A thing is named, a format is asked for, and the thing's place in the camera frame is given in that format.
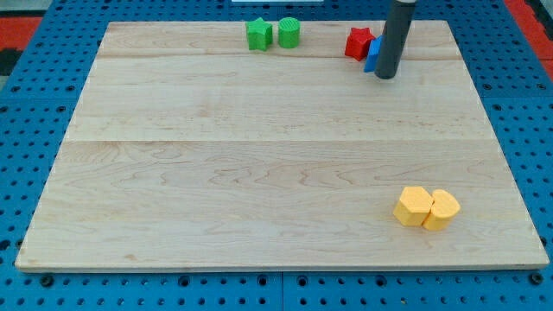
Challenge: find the light wooden board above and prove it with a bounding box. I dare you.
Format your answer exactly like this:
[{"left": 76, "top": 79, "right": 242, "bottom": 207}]
[{"left": 16, "top": 21, "right": 549, "bottom": 273}]

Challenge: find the green star block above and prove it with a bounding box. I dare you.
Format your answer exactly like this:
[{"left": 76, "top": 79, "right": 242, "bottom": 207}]
[{"left": 245, "top": 17, "right": 273, "bottom": 51}]

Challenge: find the green cylinder block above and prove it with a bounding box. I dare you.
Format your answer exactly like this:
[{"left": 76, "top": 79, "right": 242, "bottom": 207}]
[{"left": 278, "top": 17, "right": 301, "bottom": 48}]

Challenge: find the blue block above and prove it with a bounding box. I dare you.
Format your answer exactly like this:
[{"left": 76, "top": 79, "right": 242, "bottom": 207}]
[{"left": 364, "top": 35, "right": 383, "bottom": 73}]

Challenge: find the red star block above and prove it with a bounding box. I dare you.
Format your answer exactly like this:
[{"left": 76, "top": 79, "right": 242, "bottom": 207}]
[{"left": 344, "top": 28, "right": 375, "bottom": 61}]

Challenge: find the yellow hexagon block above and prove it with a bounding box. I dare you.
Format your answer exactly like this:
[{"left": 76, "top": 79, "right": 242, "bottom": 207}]
[{"left": 393, "top": 186, "right": 434, "bottom": 226}]

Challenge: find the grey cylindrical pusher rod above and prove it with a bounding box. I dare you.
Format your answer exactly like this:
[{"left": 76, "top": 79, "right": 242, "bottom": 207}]
[{"left": 374, "top": 0, "right": 416, "bottom": 79}]

